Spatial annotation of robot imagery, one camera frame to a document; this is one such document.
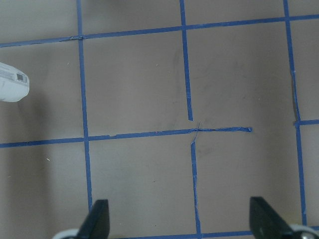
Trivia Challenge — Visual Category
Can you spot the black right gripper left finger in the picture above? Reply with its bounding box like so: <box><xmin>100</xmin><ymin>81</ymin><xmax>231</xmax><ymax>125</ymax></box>
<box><xmin>77</xmin><ymin>199</ymin><xmax>110</xmax><ymax>239</ymax></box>

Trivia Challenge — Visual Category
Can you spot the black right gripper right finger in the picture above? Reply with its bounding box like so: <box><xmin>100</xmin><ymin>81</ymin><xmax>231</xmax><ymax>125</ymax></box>
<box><xmin>249</xmin><ymin>197</ymin><xmax>294</xmax><ymax>239</ymax></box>

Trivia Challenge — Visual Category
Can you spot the white blue tennis ball can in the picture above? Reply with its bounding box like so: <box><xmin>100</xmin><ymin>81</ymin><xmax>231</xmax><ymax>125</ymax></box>
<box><xmin>0</xmin><ymin>63</ymin><xmax>30</xmax><ymax>103</ymax></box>

